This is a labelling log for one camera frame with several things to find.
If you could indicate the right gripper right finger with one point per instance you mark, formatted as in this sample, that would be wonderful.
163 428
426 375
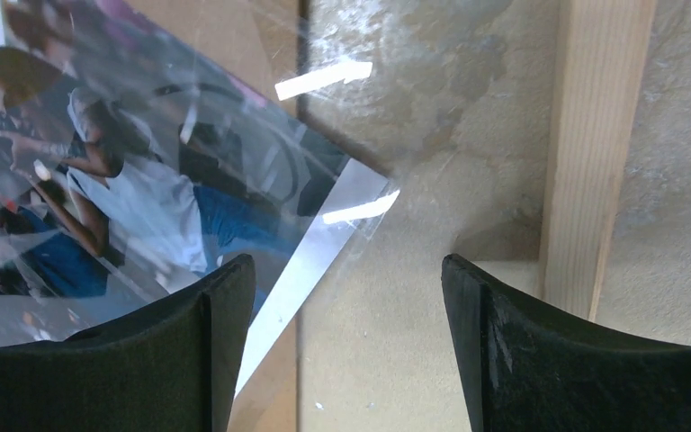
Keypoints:
528 366

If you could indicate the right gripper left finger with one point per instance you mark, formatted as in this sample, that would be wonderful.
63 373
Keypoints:
172 365

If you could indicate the glossy printed photo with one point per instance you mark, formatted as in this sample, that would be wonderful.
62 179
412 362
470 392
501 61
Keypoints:
132 166

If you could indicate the wooden picture frame with glass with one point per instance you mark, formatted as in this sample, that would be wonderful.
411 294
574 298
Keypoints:
505 126

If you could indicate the brown cardboard backing board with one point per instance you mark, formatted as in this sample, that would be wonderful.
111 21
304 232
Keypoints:
258 51

